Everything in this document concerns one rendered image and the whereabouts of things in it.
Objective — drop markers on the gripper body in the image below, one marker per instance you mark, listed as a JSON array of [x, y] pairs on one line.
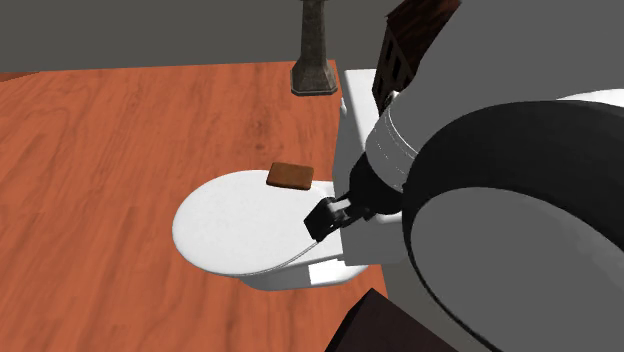
[[370, 187]]

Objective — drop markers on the grey stone pedestal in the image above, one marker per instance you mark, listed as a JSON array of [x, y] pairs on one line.
[[314, 58]]

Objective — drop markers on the white toilet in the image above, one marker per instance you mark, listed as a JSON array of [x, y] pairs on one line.
[[234, 224]]

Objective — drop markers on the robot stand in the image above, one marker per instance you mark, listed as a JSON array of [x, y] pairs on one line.
[[380, 326]]

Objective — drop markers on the dark brown house figure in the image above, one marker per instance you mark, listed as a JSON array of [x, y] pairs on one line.
[[404, 39]]

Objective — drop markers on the brown flat square block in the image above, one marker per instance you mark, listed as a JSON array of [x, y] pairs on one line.
[[290, 175]]

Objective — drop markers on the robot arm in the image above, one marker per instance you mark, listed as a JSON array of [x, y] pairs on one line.
[[512, 273]]

